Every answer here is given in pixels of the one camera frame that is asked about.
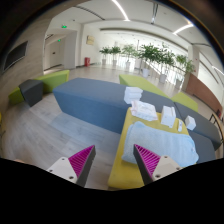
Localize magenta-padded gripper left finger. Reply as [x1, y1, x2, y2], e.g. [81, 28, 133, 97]
[46, 144, 97, 188]

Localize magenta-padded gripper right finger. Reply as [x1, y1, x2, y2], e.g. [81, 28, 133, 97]
[133, 143, 183, 186]

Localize light blue towel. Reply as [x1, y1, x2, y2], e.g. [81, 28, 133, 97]
[121, 120, 200, 169]

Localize large white box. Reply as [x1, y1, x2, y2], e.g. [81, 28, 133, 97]
[160, 105, 177, 129]

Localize small white cube box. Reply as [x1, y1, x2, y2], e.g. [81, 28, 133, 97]
[184, 115, 197, 131]

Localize clear plastic wipes pack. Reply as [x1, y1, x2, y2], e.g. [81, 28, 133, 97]
[129, 99, 159, 122]

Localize narrow grey ottoman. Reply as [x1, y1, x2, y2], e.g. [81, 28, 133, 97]
[173, 101, 223, 151]

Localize blue ottoman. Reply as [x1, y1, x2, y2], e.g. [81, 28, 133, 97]
[52, 77, 174, 135]

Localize white stacked tissue packs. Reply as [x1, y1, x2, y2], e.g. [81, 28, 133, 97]
[123, 86, 144, 105]

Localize black-framed wooden table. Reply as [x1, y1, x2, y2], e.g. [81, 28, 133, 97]
[209, 112, 224, 144]

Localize dark grey ottoman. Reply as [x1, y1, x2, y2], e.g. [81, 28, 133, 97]
[18, 78, 45, 108]

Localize brown wooden counter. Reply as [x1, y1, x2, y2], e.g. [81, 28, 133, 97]
[181, 72, 224, 116]

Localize long green ottoman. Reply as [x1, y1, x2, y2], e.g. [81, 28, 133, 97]
[8, 69, 71, 107]

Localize row of potted plants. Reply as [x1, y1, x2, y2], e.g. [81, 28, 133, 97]
[98, 43, 196, 89]

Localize ceiling light strips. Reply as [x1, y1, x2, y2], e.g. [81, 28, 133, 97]
[111, 0, 224, 77]

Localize black wall screen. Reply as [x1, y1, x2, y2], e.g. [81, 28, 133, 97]
[3, 40, 29, 72]

